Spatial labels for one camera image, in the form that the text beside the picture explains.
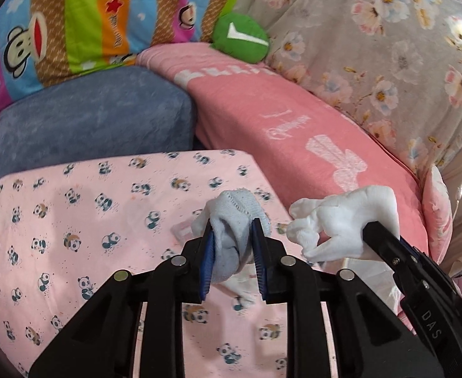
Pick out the grey floral cloth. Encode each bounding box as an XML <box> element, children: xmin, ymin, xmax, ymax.
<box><xmin>231</xmin><ymin>0</ymin><xmax>462</xmax><ymax>190</ymax></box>

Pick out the pink floral pillow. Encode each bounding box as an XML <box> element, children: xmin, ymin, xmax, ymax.
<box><xmin>422</xmin><ymin>164</ymin><xmax>454</xmax><ymax>261</ymax></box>

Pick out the pink blanket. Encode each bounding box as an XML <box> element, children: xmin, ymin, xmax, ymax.
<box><xmin>136</xmin><ymin>43</ymin><xmax>430</xmax><ymax>268</ymax></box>

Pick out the light blue sock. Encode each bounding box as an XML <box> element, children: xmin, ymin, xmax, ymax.
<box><xmin>191</xmin><ymin>190</ymin><xmax>273</xmax><ymax>284</ymax></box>

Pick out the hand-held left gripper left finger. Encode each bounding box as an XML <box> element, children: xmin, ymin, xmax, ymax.
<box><xmin>29</xmin><ymin>220</ymin><xmax>216</xmax><ymax>378</ymax></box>

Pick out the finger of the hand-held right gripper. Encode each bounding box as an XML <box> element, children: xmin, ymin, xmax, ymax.
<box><xmin>362</xmin><ymin>222</ymin><xmax>407</xmax><ymax>280</ymax></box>
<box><xmin>399</xmin><ymin>236</ymin><xmax>430</xmax><ymax>266</ymax></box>

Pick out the blue cushion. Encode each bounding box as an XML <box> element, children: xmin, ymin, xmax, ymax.
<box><xmin>0</xmin><ymin>66</ymin><xmax>195</xmax><ymax>184</ymax></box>

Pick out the white cloth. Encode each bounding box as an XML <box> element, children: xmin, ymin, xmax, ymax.
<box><xmin>288</xmin><ymin>185</ymin><xmax>400</xmax><ymax>262</ymax></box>

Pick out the green round cushion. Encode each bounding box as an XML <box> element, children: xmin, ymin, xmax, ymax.
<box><xmin>209</xmin><ymin>13</ymin><xmax>271</xmax><ymax>64</ymax></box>

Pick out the small pink packet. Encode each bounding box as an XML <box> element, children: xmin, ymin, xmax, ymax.
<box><xmin>171</xmin><ymin>222</ymin><xmax>194</xmax><ymax>243</ymax></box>

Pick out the colourful striped monkey pillow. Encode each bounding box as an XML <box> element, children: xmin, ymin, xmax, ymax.
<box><xmin>0</xmin><ymin>0</ymin><xmax>251</xmax><ymax>154</ymax></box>

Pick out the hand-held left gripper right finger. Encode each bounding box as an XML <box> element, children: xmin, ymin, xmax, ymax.
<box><xmin>250</xmin><ymin>218</ymin><xmax>446</xmax><ymax>378</ymax></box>

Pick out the pink panda print cloth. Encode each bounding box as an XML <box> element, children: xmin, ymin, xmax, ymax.
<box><xmin>0</xmin><ymin>149</ymin><xmax>373</xmax><ymax>378</ymax></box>

